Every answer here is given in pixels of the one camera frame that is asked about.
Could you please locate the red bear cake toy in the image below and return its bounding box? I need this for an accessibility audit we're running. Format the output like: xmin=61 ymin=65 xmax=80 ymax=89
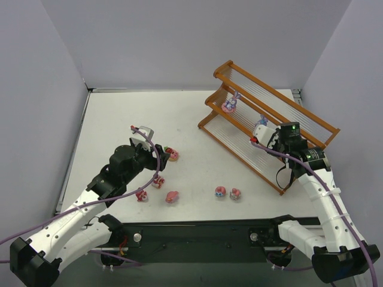
xmin=135 ymin=190 xmax=148 ymax=202

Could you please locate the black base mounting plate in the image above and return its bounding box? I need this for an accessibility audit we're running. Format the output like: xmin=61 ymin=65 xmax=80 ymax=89
xmin=96 ymin=219 xmax=296 ymax=267

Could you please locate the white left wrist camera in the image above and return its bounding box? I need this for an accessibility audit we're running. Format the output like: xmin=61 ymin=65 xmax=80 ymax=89
xmin=129 ymin=126 xmax=154 ymax=151

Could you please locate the pink pig clear cup toy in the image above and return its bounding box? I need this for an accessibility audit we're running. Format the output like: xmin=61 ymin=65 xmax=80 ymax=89
xmin=229 ymin=188 xmax=242 ymax=201

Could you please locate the strawberry cake slice toy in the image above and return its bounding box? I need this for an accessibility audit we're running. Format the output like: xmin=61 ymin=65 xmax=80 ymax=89
xmin=151 ymin=175 xmax=165 ymax=189

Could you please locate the purple bunny sitting donut toy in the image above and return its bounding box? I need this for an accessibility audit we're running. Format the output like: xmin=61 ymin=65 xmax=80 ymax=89
xmin=221 ymin=91 xmax=241 ymax=114

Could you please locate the small purple bunny cupcake toy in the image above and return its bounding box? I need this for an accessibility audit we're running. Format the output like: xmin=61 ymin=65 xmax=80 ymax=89
xmin=255 ymin=115 xmax=268 ymax=127

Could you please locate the orange wooden tiered shelf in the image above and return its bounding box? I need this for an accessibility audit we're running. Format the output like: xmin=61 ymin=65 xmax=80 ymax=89
xmin=198 ymin=60 xmax=340 ymax=195

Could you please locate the pink pig bow toy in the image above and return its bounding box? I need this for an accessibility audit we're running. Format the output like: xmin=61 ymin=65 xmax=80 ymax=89
xmin=165 ymin=191 xmax=179 ymax=203

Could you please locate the strawberry bear donut toy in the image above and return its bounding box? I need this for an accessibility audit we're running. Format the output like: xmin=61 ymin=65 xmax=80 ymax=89
xmin=164 ymin=146 xmax=179 ymax=161

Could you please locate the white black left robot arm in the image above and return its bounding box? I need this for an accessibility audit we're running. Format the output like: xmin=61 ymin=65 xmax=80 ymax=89
xmin=10 ymin=142 xmax=170 ymax=286

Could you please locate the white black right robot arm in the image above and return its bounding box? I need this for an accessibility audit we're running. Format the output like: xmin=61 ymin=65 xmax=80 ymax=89
xmin=267 ymin=122 xmax=380 ymax=286

